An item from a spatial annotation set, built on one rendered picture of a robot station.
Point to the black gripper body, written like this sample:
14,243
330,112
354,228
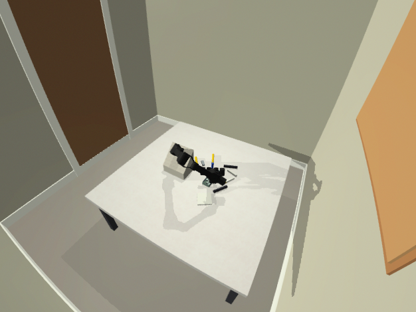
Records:
222,171

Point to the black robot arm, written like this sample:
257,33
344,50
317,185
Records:
182,157

